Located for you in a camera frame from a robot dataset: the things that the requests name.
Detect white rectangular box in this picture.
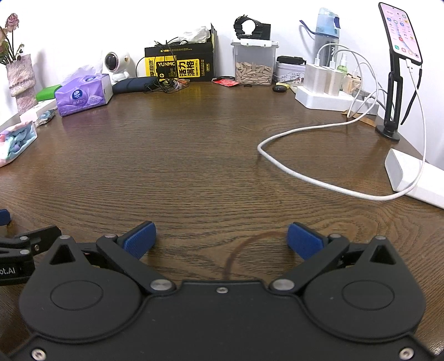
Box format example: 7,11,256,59
384,149,444,209

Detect small flat white box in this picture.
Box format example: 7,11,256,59
19,101,58,123

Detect small wooden holder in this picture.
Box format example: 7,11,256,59
342,74,363,94

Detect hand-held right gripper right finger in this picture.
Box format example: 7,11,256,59
270,222,398,294

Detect black yellow cardboard box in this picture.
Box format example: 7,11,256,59
145,24,217,83

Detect green case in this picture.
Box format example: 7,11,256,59
36,84,63,101

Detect dried pink flowers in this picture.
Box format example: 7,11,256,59
0,13,25,65

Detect white tin box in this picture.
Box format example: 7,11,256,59
274,56,307,84

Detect white charger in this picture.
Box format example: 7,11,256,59
304,62,328,94
326,67,344,98

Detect small wrapped packet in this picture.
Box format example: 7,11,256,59
33,109,56,127

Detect black phone stand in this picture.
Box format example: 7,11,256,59
375,50,424,142

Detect blue grey water bottle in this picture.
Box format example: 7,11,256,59
299,7,341,68

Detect black tangled cable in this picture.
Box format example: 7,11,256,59
136,40,183,94

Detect pink blue mesh vest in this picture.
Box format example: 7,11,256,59
0,121,38,168

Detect long white charging cable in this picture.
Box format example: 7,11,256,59
257,59,427,201

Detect clear plastic seed container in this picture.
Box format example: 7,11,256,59
231,38,280,86

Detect white crumpled cloth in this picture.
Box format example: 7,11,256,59
170,27,211,45

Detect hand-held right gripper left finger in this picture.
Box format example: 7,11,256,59
47,221,176,294

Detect smartphone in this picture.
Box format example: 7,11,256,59
378,2,424,66

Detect purple tissue pack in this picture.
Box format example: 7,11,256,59
54,64,113,117

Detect navy blue pouch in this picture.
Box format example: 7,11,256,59
112,77,160,94

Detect pink textured vase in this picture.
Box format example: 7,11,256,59
6,54,38,115

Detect white power strip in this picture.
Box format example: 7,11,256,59
295,85,379,115

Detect black watch stand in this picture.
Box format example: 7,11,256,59
250,22,271,40

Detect white security camera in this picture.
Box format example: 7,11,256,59
102,50,132,83

